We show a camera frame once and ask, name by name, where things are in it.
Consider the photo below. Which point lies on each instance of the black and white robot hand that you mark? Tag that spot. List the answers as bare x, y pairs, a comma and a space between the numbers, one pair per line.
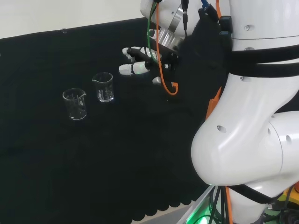
140, 67

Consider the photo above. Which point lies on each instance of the clear glass beaker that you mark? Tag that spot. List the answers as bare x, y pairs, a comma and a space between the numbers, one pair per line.
76, 116
105, 99

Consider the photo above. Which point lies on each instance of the grey tape piece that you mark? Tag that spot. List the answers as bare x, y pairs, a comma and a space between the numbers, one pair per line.
64, 30

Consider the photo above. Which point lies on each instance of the black cloth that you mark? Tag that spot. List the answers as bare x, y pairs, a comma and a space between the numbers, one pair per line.
93, 163

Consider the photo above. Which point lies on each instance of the yellow stop button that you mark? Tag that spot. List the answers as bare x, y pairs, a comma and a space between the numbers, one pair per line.
289, 200

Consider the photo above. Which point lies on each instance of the grey metal base plate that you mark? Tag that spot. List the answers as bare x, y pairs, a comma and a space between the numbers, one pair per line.
198, 210

